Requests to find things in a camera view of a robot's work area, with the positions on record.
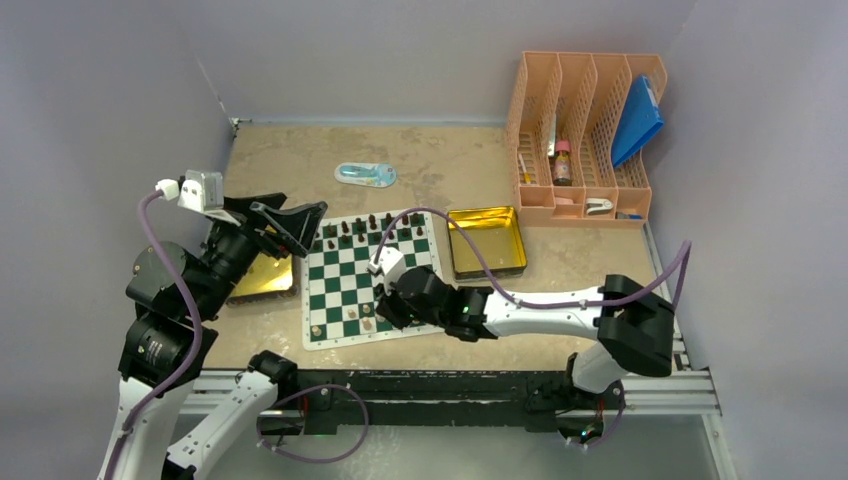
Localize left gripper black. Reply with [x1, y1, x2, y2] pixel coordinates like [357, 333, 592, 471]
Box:
[192, 190, 324, 317]

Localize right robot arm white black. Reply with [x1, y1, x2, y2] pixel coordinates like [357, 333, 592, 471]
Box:
[374, 267, 674, 407]

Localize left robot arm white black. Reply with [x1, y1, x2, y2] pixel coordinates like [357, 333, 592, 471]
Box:
[100, 182, 328, 479]

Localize gold tin with white pieces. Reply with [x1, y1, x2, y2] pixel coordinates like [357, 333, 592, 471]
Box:
[226, 254, 298, 307]

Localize green white chess board mat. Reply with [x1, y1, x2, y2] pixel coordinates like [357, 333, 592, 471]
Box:
[301, 210, 440, 351]

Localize blue packaged stapler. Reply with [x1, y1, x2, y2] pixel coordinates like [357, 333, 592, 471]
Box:
[334, 162, 397, 188]

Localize empty gold tin lid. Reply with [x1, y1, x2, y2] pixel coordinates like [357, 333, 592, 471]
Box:
[447, 206, 527, 281]

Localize yellow pen in organizer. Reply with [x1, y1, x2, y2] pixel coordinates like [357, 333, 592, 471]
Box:
[517, 153, 533, 185]

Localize small bottle pink cap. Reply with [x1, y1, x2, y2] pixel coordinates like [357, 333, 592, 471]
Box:
[552, 140, 572, 186]

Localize white stapler in organizer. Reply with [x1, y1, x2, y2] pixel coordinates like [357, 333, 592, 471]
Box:
[584, 197, 615, 217]

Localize peach plastic file organizer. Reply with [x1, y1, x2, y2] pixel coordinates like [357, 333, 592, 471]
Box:
[505, 51, 668, 229]

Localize blue folder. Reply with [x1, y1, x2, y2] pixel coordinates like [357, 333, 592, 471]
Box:
[611, 74, 664, 168]

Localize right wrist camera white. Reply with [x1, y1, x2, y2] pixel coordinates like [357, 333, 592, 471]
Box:
[367, 246, 407, 290]

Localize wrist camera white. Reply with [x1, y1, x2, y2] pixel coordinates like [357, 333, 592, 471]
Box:
[155, 170, 224, 213]
[367, 246, 407, 290]

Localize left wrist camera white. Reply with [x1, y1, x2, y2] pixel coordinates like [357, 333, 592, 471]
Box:
[155, 170, 224, 213]

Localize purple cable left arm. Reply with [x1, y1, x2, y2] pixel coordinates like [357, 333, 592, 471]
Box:
[102, 188, 370, 480]

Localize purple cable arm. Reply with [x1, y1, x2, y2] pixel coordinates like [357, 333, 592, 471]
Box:
[102, 188, 370, 480]
[372, 207, 694, 313]

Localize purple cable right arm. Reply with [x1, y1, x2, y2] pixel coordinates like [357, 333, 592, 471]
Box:
[372, 207, 694, 313]

